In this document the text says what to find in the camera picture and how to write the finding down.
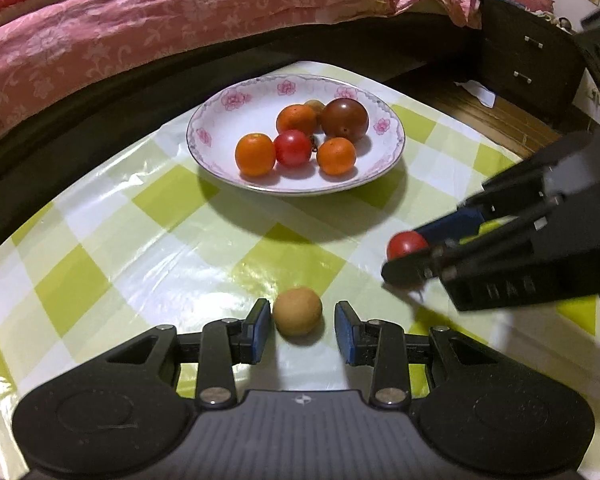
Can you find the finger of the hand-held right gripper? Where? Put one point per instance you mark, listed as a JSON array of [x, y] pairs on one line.
[[410, 270], [455, 222]]

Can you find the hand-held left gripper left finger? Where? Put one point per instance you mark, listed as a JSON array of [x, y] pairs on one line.
[[260, 331]]

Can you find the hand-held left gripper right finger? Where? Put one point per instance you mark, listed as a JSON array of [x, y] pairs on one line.
[[344, 333]]

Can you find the red cherry tomato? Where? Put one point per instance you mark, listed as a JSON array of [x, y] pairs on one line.
[[292, 147], [405, 245]]

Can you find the tan longan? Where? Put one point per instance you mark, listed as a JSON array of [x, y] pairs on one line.
[[297, 318], [314, 106]]

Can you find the small orange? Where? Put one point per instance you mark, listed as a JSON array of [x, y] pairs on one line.
[[255, 154], [296, 119], [336, 156]]

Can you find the dark brown tomato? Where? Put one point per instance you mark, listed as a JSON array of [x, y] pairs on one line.
[[345, 119]]

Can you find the white floral plate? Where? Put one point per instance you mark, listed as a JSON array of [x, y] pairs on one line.
[[220, 125]]

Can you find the white paper scrap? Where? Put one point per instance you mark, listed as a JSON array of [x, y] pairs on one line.
[[476, 92]]

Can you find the green checked plastic tablecloth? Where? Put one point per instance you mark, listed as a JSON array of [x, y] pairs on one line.
[[130, 260]]

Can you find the dark wooden nightstand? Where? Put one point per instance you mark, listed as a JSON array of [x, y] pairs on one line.
[[530, 60]]

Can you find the pink floral blanket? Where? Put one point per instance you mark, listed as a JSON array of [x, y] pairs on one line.
[[130, 25]]

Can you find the dark bed frame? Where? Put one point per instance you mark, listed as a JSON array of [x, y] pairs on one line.
[[80, 152]]

